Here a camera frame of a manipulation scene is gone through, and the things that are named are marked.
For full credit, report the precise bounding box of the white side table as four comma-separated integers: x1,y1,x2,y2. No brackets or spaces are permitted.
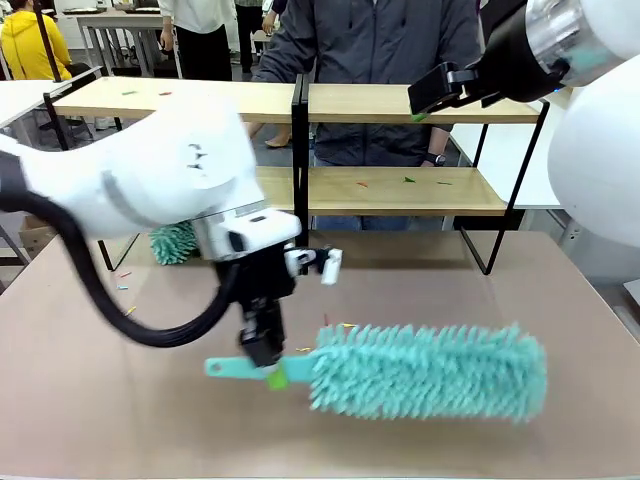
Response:
447,122,566,211
0,67,104,131

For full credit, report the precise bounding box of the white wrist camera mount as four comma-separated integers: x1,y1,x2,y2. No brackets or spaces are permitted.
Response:
284,246,345,287

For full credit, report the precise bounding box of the grey background table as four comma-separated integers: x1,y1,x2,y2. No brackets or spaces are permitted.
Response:
74,5,182,79

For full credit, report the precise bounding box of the person in yellow hoodie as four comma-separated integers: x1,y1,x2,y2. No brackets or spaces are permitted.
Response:
0,0,74,82

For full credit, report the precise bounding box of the person's left forearm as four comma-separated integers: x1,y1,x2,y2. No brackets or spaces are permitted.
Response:
422,124,454,166

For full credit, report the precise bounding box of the black robot arm cable bundle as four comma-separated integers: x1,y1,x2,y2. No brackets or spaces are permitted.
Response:
0,192,242,349

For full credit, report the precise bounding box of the black stand pole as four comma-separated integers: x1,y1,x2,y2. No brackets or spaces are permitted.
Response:
33,0,64,84

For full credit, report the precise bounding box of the person in grey jacket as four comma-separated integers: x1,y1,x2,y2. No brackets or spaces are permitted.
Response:
252,0,484,232

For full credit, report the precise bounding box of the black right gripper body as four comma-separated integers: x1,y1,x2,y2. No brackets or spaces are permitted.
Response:
474,7,551,104

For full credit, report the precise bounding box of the person in dark clothes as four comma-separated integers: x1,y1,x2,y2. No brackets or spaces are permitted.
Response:
234,0,266,76

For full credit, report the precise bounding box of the person in white shirt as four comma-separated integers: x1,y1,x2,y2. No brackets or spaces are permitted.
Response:
158,0,237,82

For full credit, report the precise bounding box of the turquoise chenille duster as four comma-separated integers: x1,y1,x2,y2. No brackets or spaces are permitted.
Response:
203,322,549,427
148,219,204,268

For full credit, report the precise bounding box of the person's right forearm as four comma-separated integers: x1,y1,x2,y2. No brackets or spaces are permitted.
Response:
252,47,302,84

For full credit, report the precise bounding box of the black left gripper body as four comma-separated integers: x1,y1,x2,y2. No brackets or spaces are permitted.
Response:
214,239,297,314

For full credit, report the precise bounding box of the wooden two-tier black-frame shelf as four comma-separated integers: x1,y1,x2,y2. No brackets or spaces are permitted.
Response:
43,74,307,274
292,73,551,277

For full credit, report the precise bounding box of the cardboard box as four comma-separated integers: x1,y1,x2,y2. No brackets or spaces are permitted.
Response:
19,214,59,261

